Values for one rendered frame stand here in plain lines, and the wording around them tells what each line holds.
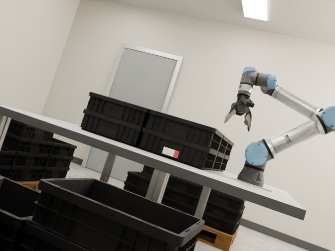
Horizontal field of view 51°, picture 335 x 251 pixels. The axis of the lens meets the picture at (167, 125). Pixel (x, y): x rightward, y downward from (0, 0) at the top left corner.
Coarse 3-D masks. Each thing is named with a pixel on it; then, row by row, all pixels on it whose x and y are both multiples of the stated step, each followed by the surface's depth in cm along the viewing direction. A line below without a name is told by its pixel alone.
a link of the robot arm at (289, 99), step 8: (280, 88) 198; (272, 96) 200; (280, 96) 197; (288, 96) 195; (296, 96) 195; (288, 104) 196; (296, 104) 194; (304, 104) 192; (304, 112) 192; (312, 112) 190
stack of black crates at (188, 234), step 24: (48, 192) 87; (72, 192) 85; (96, 192) 114; (120, 192) 112; (48, 216) 87; (72, 216) 85; (96, 216) 84; (120, 216) 81; (144, 216) 109; (168, 216) 106; (192, 216) 104; (24, 240) 88; (48, 240) 85; (72, 240) 83; (96, 240) 82; (120, 240) 80; (144, 240) 80; (168, 240) 77; (192, 240) 94
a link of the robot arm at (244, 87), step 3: (240, 84) 192; (243, 84) 191; (246, 84) 190; (240, 87) 192; (243, 87) 190; (246, 87) 190; (249, 87) 190; (252, 87) 192; (240, 90) 191; (243, 90) 190; (246, 90) 189; (249, 90) 190; (249, 93) 191
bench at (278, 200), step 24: (0, 120) 179; (24, 120) 169; (48, 120) 188; (0, 144) 183; (96, 144) 157; (120, 144) 173; (168, 168) 146; (192, 168) 167; (240, 192) 137; (264, 192) 159
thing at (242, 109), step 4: (240, 92) 190; (244, 92) 189; (240, 96) 193; (248, 96) 192; (240, 100) 190; (232, 104) 194; (240, 104) 188; (244, 104) 189; (240, 108) 188; (244, 108) 189; (248, 108) 189; (236, 112) 192; (240, 112) 189; (244, 112) 188
